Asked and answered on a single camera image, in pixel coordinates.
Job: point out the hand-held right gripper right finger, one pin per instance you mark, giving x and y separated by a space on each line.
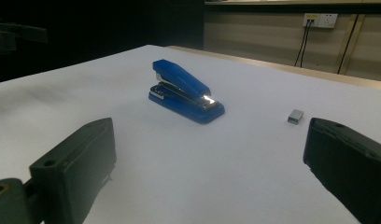
350 161

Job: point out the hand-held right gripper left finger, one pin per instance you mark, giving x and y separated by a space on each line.
76 161

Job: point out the silver staple block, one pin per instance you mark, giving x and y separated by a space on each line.
295 117

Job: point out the blue stapler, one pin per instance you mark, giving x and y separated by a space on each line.
185 102

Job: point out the white table sheet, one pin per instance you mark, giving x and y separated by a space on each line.
210 161

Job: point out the white wall socket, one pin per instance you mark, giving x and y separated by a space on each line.
320 20

